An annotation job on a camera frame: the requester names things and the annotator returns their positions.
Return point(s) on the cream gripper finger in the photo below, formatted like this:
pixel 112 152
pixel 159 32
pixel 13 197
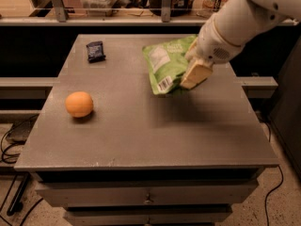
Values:
pixel 192 51
pixel 198 70

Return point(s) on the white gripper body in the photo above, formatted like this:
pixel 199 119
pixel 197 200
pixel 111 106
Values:
pixel 213 43

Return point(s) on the green rice chip bag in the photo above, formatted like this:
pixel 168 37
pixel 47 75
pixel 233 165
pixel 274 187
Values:
pixel 167 64

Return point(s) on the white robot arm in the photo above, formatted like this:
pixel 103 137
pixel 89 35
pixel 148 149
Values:
pixel 226 33

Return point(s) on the dark blue rxbar wrapper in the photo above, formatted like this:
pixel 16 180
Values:
pixel 95 51

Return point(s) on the clear plastic container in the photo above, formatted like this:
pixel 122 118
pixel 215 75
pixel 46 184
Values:
pixel 98 8

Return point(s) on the grey drawer cabinet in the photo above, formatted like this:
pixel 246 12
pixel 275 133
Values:
pixel 195 153

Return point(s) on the orange fruit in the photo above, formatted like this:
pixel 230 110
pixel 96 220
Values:
pixel 79 104

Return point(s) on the metal drawer knob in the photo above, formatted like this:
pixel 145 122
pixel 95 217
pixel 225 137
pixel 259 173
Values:
pixel 148 201

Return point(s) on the black power adapter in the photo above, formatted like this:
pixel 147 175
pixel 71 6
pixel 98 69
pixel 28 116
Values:
pixel 19 133

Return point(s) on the grey metal shelf rail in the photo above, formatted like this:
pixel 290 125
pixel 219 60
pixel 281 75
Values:
pixel 71 12

